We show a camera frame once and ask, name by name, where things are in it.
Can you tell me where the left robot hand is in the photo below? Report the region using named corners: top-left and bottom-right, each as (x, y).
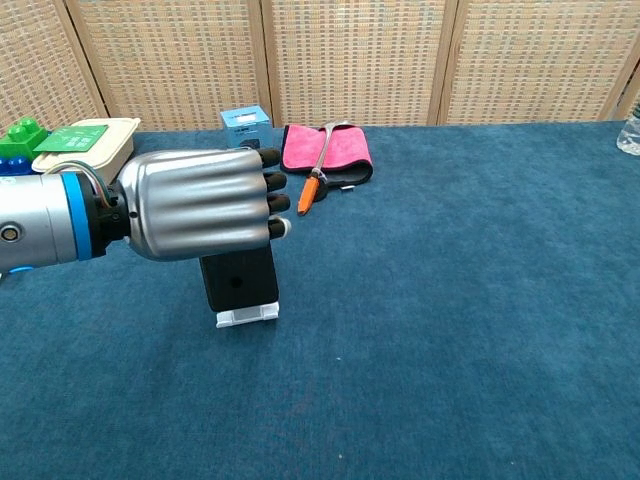
top-left (118, 147), bottom-right (293, 263)

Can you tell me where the black smartphone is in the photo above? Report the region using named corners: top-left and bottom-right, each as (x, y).
top-left (198, 245), bottom-right (280, 314)

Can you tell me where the light blue cube box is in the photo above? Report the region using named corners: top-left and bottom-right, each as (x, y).
top-left (219, 103), bottom-right (276, 152)

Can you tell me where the cream lunch box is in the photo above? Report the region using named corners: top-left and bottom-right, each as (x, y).
top-left (31, 117), bottom-right (142, 185)

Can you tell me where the green card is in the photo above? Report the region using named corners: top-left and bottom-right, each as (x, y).
top-left (32, 124), bottom-right (110, 154)

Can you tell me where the pink cloth with black trim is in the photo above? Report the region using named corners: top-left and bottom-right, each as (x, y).
top-left (279, 123), bottom-right (375, 193)

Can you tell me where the blue toy building block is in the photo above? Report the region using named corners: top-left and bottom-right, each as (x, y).
top-left (0, 154), bottom-right (35, 177)

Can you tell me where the green toy building block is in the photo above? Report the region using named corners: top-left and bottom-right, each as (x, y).
top-left (0, 116), bottom-right (53, 159)

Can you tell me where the woven bamboo folding screen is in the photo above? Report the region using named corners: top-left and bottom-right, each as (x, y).
top-left (0, 0), bottom-right (640, 135)

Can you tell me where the blue table cloth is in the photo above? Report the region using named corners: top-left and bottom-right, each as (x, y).
top-left (0, 119), bottom-right (640, 480)

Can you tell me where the clear plastic water bottle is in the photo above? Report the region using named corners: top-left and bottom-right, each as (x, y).
top-left (615, 99), bottom-right (640, 157)

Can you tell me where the metal spoon with orange handle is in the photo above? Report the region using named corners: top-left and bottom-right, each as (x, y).
top-left (296, 119), bottom-right (352, 217)

